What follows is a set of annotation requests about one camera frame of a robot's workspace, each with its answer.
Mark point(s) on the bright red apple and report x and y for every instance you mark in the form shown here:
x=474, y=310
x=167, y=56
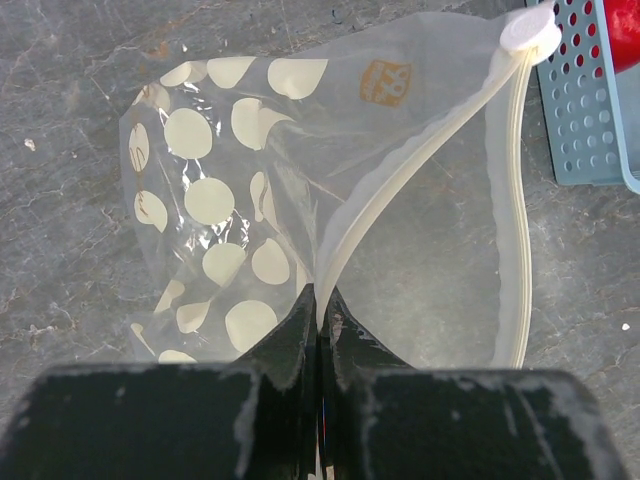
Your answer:
x=623, y=18

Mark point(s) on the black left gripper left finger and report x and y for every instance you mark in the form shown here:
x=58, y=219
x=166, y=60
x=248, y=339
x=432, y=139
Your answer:
x=253, y=418

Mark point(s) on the clear polka dot zip bag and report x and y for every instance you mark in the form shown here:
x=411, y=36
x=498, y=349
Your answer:
x=380, y=170

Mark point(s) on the light blue perforated basket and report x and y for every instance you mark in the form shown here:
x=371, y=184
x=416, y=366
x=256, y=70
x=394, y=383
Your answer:
x=591, y=111

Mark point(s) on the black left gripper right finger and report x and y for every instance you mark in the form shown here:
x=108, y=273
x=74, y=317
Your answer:
x=384, y=419

